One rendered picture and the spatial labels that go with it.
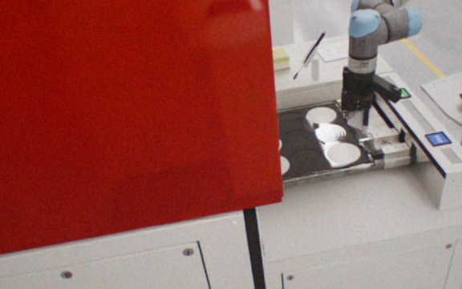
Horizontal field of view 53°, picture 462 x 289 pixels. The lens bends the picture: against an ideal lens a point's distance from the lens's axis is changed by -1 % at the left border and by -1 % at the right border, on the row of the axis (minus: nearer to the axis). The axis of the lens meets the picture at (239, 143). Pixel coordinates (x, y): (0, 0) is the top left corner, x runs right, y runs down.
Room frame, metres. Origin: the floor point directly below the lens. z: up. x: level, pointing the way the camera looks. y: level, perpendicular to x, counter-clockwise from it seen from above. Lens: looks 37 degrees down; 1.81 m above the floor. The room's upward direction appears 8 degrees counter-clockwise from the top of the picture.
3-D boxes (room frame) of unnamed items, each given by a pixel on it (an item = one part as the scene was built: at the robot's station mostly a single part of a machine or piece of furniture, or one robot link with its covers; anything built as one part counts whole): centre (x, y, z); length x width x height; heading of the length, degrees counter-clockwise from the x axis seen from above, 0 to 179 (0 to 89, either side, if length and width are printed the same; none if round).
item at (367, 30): (1.08, -0.36, 1.29); 0.09 x 0.08 x 0.11; 105
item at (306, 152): (1.20, -0.19, 0.90); 0.34 x 0.34 x 0.01; 4
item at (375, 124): (1.23, -0.46, 0.87); 0.36 x 0.08 x 0.03; 4
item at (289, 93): (1.59, -0.27, 0.89); 0.62 x 0.35 x 0.14; 94
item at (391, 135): (1.15, -0.46, 0.89); 0.08 x 0.03 x 0.03; 94
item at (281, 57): (1.56, -0.19, 1.00); 0.07 x 0.07 x 0.07; 8
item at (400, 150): (1.07, -0.47, 0.89); 0.08 x 0.03 x 0.03; 94
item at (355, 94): (1.08, -0.35, 1.13); 0.09 x 0.08 x 0.12; 69
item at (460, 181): (1.15, -0.56, 0.89); 0.55 x 0.09 x 0.14; 4
